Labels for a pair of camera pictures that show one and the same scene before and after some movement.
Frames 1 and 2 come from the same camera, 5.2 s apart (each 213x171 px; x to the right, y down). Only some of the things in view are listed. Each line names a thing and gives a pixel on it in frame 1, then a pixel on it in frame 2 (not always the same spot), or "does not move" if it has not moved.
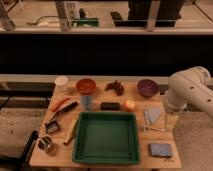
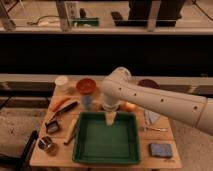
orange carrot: x=59 y=101 does not move
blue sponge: x=160 y=149 does not move
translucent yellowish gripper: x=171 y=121 -> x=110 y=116
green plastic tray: x=107 y=138 does not move
